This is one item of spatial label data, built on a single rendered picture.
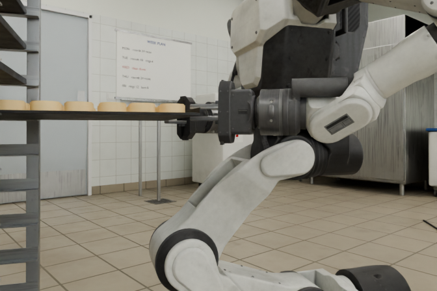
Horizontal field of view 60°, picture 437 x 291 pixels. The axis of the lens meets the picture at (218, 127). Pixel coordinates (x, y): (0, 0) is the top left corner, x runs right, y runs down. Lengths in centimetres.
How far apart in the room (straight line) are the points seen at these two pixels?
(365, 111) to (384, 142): 412
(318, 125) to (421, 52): 19
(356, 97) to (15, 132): 401
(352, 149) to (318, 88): 39
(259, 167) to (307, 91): 27
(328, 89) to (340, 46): 32
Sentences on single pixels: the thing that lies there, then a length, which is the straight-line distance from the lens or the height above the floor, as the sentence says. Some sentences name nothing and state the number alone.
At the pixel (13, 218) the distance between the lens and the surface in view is 113.
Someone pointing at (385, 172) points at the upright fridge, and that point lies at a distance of 479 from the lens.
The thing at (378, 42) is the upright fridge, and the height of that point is 179.
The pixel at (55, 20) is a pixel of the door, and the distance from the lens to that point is 467.
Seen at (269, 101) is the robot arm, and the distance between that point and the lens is 69.
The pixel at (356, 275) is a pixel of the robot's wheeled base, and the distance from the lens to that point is 115.
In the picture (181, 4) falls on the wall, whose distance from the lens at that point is 549.
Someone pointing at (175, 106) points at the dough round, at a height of 79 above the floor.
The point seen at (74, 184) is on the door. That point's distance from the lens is 461.
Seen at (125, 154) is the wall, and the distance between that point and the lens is 479.
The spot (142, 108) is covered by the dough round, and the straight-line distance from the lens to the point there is 71.
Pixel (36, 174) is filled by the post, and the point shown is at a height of 63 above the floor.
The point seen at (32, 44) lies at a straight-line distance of 113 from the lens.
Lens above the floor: 74
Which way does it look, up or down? 1 degrees up
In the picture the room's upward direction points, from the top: straight up
